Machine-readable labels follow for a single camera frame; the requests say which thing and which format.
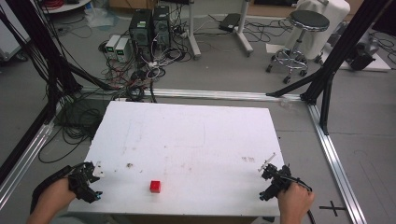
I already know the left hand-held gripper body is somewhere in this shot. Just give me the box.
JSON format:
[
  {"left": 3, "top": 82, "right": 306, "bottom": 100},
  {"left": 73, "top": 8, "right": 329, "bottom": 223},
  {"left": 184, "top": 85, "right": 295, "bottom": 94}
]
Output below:
[{"left": 67, "top": 161, "right": 106, "bottom": 200}]

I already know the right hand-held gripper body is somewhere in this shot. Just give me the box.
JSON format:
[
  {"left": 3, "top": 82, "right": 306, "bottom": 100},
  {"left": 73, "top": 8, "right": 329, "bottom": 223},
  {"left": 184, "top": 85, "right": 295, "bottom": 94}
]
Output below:
[{"left": 257, "top": 152, "right": 313, "bottom": 201}]

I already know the red cube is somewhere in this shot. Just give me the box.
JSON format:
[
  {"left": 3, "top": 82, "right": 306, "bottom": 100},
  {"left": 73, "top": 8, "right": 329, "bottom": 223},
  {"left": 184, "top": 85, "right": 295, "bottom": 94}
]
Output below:
[{"left": 149, "top": 179, "right": 162, "bottom": 194}]

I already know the person's right hand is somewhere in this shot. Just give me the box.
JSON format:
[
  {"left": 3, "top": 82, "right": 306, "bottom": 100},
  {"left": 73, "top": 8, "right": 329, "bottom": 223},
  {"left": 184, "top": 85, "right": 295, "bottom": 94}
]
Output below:
[{"left": 276, "top": 181, "right": 316, "bottom": 224}]

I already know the person's left hand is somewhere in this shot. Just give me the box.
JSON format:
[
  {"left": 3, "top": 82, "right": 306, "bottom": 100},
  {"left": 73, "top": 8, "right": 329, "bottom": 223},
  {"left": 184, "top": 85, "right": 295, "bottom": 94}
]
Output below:
[{"left": 38, "top": 176, "right": 78, "bottom": 217}]

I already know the white power supply box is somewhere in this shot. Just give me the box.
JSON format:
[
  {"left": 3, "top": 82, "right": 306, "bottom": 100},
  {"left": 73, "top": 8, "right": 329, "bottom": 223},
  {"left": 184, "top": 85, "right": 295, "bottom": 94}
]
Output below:
[
  {"left": 105, "top": 34, "right": 121, "bottom": 60},
  {"left": 114, "top": 36, "right": 131, "bottom": 63}
]

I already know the black round stool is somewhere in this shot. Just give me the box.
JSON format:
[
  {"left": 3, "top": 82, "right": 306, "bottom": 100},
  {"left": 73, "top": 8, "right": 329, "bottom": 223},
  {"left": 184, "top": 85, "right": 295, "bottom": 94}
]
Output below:
[{"left": 265, "top": 9, "right": 331, "bottom": 85}]

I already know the white stand leg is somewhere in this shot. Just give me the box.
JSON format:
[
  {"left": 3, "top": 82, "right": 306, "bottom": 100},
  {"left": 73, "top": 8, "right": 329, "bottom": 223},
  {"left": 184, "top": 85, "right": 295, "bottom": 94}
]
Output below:
[
  {"left": 186, "top": 0, "right": 202, "bottom": 61},
  {"left": 233, "top": 0, "right": 255, "bottom": 58}
]

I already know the black computer tower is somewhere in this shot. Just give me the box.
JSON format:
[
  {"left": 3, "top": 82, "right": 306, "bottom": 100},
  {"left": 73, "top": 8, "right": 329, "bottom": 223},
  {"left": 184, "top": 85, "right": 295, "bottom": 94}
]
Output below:
[
  {"left": 128, "top": 8, "right": 153, "bottom": 60},
  {"left": 151, "top": 5, "right": 172, "bottom": 49}
]

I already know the clear plastic bag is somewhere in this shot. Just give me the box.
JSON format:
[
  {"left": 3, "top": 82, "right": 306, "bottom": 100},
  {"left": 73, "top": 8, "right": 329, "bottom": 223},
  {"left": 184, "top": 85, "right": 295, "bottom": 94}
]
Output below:
[{"left": 84, "top": 7, "right": 120, "bottom": 30}]

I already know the black device on white board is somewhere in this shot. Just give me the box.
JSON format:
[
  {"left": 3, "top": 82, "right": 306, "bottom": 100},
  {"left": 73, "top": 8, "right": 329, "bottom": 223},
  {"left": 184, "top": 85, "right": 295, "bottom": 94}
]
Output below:
[{"left": 320, "top": 29, "right": 392, "bottom": 73}]

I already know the black flat box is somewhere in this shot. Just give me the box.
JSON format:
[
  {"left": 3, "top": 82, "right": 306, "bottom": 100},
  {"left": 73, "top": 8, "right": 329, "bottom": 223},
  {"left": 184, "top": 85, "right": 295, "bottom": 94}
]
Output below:
[{"left": 218, "top": 12, "right": 242, "bottom": 34}]

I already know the white round table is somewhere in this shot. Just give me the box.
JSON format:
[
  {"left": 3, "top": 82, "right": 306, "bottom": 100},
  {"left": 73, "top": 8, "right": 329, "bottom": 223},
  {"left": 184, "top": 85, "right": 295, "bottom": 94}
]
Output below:
[{"left": 41, "top": 0, "right": 92, "bottom": 15}]

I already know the white cloth cover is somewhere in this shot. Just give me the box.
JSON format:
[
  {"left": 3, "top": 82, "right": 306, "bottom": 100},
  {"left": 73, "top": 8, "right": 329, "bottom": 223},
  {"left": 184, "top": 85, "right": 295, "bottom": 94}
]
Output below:
[{"left": 284, "top": 0, "right": 351, "bottom": 61}]

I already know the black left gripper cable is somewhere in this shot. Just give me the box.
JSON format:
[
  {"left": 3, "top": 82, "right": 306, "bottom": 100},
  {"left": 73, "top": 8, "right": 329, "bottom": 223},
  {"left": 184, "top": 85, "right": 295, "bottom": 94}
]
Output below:
[{"left": 29, "top": 164, "right": 76, "bottom": 215}]

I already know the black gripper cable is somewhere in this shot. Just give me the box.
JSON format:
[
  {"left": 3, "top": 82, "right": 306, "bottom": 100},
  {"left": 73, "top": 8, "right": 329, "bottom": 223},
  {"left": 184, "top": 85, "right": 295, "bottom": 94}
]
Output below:
[
  {"left": 29, "top": 164, "right": 76, "bottom": 215},
  {"left": 306, "top": 208, "right": 318, "bottom": 224}
]

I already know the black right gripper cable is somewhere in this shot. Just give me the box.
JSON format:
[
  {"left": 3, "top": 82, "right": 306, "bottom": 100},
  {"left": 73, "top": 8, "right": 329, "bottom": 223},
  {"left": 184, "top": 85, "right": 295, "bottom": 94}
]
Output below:
[{"left": 306, "top": 208, "right": 318, "bottom": 224}]

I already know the aluminium floor rail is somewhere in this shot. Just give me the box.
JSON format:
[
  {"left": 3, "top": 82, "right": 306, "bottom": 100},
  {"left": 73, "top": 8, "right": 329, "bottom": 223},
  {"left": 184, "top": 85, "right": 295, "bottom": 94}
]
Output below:
[
  {"left": 0, "top": 121, "right": 56, "bottom": 210},
  {"left": 78, "top": 86, "right": 304, "bottom": 103},
  {"left": 306, "top": 103, "right": 369, "bottom": 224}
]

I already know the black frame bar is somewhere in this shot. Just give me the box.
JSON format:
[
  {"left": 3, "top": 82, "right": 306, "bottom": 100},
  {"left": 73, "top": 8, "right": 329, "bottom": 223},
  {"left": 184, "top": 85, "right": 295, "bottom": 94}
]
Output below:
[{"left": 0, "top": 102, "right": 54, "bottom": 185}]

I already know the tangle of floor cables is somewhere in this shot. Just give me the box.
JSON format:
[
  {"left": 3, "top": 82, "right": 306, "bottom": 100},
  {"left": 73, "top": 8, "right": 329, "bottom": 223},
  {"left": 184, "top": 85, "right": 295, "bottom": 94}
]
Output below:
[{"left": 36, "top": 6, "right": 194, "bottom": 164}]

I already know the black frame post with cables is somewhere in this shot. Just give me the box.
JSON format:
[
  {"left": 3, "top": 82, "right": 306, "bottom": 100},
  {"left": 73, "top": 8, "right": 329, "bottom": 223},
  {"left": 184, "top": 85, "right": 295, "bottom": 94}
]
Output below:
[{"left": 0, "top": 0, "right": 118, "bottom": 124}]

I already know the red cable coil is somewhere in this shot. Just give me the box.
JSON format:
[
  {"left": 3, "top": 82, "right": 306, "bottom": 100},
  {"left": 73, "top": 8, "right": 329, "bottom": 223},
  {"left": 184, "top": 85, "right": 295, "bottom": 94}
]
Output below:
[{"left": 41, "top": 0, "right": 65, "bottom": 10}]

